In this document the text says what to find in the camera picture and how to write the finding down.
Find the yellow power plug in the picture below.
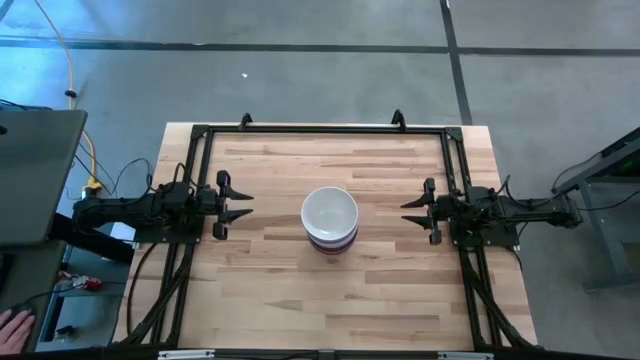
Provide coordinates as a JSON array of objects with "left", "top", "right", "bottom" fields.
[{"left": 81, "top": 180, "right": 105, "bottom": 200}]

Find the white paper sheet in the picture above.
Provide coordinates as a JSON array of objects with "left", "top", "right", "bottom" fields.
[{"left": 107, "top": 222, "right": 136, "bottom": 246}]

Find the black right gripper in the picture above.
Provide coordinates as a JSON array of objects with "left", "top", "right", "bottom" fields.
[{"left": 400, "top": 178, "right": 459, "bottom": 246}]

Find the grey metal stand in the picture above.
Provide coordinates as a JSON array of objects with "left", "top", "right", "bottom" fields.
[{"left": 551, "top": 127, "right": 640, "bottom": 294}]

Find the grey desk panel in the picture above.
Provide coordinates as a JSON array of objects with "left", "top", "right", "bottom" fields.
[{"left": 0, "top": 109, "right": 90, "bottom": 246}]

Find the dark grey desk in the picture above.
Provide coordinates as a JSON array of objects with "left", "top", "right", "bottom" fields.
[{"left": 0, "top": 238, "right": 69, "bottom": 354}]

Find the yellow hanging power cord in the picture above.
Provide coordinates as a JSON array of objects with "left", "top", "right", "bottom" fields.
[{"left": 33, "top": 0, "right": 99, "bottom": 189}]

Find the red ceramic bowl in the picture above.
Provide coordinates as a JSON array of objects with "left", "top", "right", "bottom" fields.
[{"left": 310, "top": 238, "right": 355, "bottom": 256}]

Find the purple ceramic bowl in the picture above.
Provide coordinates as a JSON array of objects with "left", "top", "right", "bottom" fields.
[{"left": 305, "top": 229, "right": 359, "bottom": 249}]

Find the black aluminium table frame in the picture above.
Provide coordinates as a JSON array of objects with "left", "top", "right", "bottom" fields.
[{"left": 112, "top": 124, "right": 539, "bottom": 354}]

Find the red and white connector bundle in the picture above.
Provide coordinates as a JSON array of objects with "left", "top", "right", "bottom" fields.
[{"left": 59, "top": 272, "right": 104, "bottom": 294}]

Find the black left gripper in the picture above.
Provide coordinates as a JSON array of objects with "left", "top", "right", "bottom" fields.
[{"left": 192, "top": 170, "right": 255, "bottom": 240}]

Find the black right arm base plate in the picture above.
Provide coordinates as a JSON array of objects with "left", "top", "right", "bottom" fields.
[{"left": 449, "top": 227, "right": 521, "bottom": 249}]

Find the black support bar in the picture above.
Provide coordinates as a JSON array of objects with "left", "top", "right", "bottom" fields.
[{"left": 48, "top": 212, "right": 137, "bottom": 265}]

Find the black base power cable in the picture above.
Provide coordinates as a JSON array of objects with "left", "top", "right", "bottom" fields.
[{"left": 124, "top": 242, "right": 159, "bottom": 341}]

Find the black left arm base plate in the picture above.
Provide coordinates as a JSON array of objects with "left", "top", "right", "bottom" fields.
[{"left": 132, "top": 224, "right": 207, "bottom": 245}]

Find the white ceramic bowl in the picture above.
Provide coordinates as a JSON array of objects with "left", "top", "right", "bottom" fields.
[{"left": 300, "top": 186, "right": 360, "bottom": 240}]

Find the person's hand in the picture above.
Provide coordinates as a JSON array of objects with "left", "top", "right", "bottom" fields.
[{"left": 0, "top": 308, "right": 37, "bottom": 355}]

